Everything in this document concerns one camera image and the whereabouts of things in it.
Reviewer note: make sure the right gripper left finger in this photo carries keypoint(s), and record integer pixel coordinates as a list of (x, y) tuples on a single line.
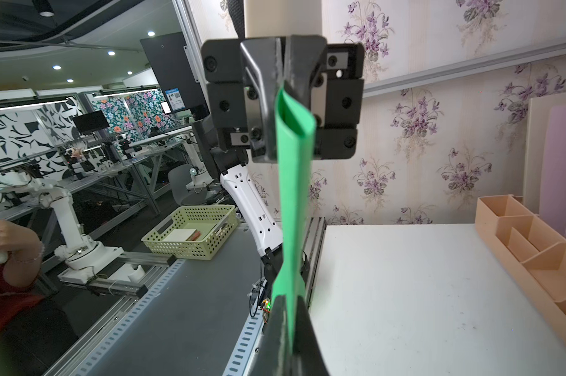
[(274, 357)]

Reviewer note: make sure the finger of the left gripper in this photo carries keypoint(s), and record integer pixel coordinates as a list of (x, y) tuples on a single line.
[(304, 56), (261, 60)]

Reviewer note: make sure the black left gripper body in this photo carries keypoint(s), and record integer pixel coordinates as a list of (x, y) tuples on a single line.
[(336, 96)]

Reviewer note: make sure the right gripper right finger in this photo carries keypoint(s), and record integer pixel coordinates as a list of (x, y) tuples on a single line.
[(307, 359)]

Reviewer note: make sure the green square paper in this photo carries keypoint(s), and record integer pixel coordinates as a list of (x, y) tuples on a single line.
[(295, 129)]

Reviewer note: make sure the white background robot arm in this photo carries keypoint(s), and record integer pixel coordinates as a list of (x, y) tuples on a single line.
[(85, 257)]

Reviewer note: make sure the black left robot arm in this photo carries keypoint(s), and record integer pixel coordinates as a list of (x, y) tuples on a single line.
[(231, 169)]

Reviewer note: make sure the yellow green plastic basket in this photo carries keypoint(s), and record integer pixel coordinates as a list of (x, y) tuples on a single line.
[(193, 232)]

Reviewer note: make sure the person in background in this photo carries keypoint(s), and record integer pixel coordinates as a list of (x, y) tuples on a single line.
[(34, 330)]

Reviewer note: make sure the peach plastic file organizer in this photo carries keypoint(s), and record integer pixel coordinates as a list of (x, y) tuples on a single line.
[(531, 252)]

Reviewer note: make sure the pink folder board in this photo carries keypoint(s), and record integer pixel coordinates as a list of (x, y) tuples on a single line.
[(552, 208)]

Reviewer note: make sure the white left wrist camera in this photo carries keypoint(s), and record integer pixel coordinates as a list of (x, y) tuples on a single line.
[(273, 18)]

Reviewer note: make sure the black wall monitor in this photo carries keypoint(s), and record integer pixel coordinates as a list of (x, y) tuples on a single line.
[(168, 56)]

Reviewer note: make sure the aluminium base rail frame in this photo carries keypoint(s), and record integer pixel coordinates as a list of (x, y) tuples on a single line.
[(189, 318)]

